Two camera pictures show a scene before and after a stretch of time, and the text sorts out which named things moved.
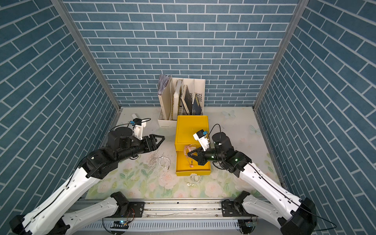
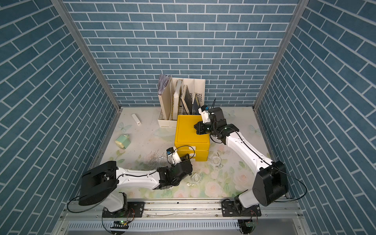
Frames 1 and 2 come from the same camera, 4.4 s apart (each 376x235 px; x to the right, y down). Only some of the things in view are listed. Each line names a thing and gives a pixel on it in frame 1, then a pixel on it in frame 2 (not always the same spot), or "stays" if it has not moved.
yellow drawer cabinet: (187, 126) stays
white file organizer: (179, 97) stays
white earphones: (164, 162) stays
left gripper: (152, 146) → (185, 158)
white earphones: (194, 177) stays
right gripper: (200, 157) → (200, 130)
